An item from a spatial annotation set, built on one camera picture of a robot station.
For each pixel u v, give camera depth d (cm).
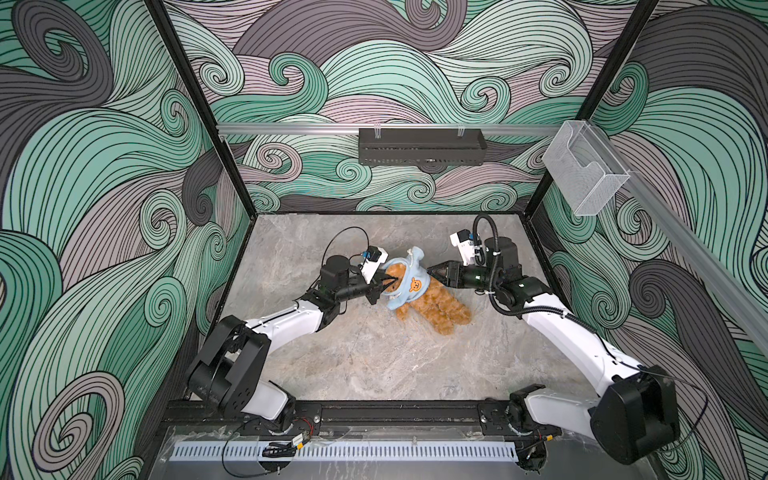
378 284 72
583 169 79
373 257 70
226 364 46
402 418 74
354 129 93
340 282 66
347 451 70
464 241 71
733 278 54
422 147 96
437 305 86
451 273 68
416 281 78
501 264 60
